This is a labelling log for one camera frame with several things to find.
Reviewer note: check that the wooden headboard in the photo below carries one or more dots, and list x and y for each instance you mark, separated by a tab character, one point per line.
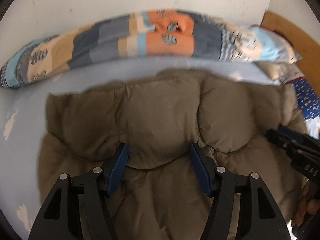
306	46

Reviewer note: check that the brown quilted hooded jacket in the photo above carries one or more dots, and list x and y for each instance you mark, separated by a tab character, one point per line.
158	118

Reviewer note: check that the patchwork patterned rolled blanket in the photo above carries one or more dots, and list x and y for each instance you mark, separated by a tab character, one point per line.
148	33

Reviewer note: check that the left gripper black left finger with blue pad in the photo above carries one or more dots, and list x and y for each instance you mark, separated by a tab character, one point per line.
78	203

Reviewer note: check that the navy dotted pillow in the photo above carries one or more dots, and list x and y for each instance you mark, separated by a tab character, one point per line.
307	99

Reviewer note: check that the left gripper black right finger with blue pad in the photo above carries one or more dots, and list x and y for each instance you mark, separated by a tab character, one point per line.
242	203

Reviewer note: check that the person's right hand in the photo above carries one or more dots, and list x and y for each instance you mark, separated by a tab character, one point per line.
306	205

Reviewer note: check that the light blue cloud bedsheet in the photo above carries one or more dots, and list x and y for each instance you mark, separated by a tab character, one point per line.
23	121

